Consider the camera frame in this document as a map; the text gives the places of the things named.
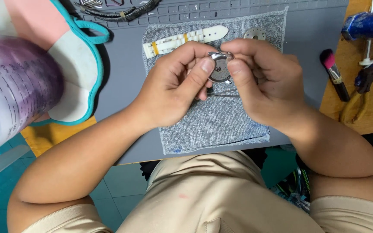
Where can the person's right hand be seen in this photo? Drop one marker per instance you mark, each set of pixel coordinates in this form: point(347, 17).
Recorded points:
point(270, 84)

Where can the person's left hand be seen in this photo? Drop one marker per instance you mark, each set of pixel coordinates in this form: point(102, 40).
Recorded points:
point(163, 87)

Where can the silver watch case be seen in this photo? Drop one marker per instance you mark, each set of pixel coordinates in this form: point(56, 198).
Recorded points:
point(220, 69)

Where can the silver tweezers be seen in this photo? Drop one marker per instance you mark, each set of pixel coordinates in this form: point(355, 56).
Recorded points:
point(225, 93)

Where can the grey rubber work mat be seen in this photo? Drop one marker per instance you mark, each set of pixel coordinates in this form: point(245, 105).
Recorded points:
point(121, 64)

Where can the silver round perforated disc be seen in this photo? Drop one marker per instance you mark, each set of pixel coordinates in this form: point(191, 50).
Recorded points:
point(253, 32)

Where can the grey woven cloth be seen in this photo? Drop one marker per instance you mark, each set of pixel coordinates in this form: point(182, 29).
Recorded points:
point(212, 126)

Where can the black brush with pink bristles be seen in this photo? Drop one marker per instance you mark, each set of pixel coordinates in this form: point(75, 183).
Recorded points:
point(335, 76)

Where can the pink white teal-edged fabric pad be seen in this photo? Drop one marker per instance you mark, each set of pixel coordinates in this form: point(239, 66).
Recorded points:
point(73, 64)

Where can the white slim tool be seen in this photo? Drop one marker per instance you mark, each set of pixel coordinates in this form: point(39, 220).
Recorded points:
point(367, 48)

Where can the person's patterned shorts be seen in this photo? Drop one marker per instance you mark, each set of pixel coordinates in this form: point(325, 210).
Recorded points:
point(291, 191)

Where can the silver metal clips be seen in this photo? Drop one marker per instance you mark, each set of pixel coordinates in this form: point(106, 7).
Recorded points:
point(91, 3)

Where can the blue metal tool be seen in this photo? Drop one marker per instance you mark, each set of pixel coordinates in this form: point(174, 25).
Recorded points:
point(367, 24)

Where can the yellow sheet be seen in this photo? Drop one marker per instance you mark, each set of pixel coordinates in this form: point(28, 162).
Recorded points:
point(50, 137)

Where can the translucent purple measuring jug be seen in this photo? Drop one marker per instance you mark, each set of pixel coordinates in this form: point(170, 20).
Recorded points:
point(15, 84)

